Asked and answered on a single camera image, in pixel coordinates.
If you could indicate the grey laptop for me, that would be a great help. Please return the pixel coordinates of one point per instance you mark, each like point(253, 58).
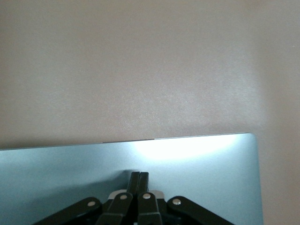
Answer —
point(211, 175)

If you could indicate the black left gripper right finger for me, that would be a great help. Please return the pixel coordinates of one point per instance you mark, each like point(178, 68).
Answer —
point(147, 211)

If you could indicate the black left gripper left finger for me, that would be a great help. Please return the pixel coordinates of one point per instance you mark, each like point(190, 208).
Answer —
point(117, 208)

